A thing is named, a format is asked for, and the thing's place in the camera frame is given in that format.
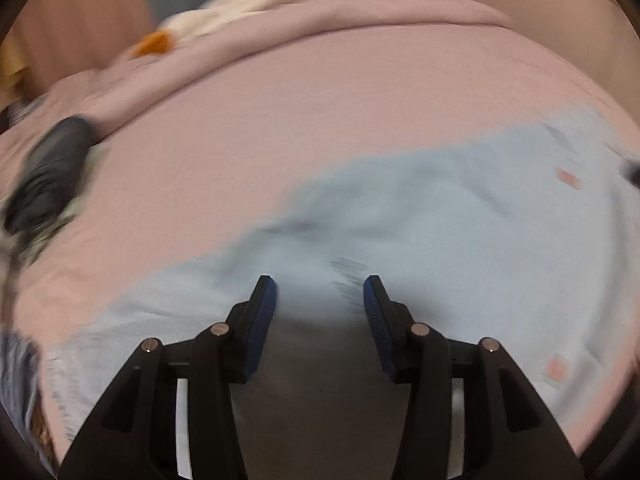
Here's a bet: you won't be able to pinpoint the blue denim garment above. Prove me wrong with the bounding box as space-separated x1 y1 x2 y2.
0 330 43 461

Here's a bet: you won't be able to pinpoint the light blue pants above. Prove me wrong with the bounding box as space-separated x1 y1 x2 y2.
37 110 640 463

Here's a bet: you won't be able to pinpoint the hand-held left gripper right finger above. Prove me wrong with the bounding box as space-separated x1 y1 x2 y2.
363 275 586 480

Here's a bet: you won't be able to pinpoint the pink blanket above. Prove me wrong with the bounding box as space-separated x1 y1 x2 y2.
30 0 516 141

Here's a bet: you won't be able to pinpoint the black bag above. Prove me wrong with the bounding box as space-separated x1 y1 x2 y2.
4 116 96 235

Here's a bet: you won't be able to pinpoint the pink bed sheet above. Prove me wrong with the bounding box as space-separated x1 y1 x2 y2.
0 22 640 466

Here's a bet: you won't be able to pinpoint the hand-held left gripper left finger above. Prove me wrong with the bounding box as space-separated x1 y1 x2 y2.
59 275 278 480

